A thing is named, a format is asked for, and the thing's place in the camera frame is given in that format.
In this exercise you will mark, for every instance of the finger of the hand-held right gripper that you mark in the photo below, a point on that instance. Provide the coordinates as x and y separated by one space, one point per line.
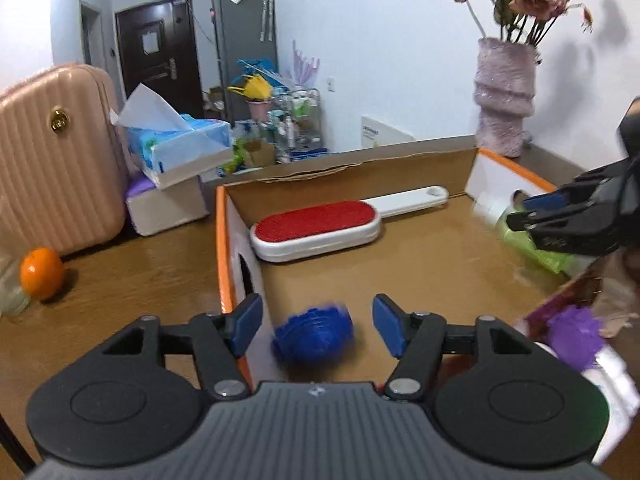
545 201
522 221

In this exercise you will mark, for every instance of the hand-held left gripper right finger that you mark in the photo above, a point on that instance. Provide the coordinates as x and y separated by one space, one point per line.
387 322

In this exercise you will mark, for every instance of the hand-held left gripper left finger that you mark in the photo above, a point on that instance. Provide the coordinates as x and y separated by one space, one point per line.
248 317

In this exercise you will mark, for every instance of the green bottle with white cap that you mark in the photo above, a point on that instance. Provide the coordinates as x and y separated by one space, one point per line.
520 246

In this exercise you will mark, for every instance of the printed cardboard box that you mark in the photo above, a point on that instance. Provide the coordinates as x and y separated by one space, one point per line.
400 265

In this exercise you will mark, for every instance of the blue ridged plastic toy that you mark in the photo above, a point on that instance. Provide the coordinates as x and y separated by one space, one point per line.
312 335

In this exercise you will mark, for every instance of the maroon packet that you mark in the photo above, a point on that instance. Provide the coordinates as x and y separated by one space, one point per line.
560 295

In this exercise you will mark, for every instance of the crumpled brown paper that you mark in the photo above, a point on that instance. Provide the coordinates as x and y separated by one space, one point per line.
620 305

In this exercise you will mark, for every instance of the pink textured vase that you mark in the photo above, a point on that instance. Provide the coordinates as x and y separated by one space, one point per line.
505 100

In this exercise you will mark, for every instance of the red and white lint brush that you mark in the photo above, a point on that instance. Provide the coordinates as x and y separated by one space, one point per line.
315 230

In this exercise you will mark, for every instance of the white box with purple lid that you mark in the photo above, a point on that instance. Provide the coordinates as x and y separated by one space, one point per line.
165 207

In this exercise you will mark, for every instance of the white plastic container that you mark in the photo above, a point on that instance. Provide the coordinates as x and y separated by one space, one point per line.
615 400

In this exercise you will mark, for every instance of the white flat panel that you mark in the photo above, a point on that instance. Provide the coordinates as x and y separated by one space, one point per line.
385 132

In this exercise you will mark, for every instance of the small brown cardboard box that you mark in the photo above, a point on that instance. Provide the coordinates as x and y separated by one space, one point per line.
259 154

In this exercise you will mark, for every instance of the blue tissue box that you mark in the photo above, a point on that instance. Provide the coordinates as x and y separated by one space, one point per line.
180 147

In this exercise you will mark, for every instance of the metal trolley rack with bottles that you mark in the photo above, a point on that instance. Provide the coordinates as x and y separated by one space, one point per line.
297 120

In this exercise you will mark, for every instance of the pink plastic pot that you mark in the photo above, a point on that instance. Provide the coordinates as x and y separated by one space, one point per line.
259 109

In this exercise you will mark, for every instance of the orange fruit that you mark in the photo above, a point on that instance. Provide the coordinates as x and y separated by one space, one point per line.
42 275

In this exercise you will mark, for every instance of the clear drinking glass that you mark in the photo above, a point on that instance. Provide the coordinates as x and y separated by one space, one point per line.
12 295

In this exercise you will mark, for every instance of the pink ribbed suitcase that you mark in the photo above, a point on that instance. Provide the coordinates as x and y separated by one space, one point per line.
55 170

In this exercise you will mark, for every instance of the blue folded item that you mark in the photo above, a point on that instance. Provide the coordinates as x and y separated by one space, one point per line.
260 67

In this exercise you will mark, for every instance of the pale purple hangers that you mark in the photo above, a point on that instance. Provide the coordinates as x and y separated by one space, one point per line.
305 67

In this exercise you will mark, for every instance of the dark brown entrance door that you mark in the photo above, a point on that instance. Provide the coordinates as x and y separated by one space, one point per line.
155 75

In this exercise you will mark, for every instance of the grey refrigerator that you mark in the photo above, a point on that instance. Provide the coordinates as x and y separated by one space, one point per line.
245 35

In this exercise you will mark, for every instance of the grey interior door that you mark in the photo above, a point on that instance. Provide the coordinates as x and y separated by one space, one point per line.
95 35

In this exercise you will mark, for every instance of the white wall outlet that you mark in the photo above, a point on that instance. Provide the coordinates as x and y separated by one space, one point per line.
330 83

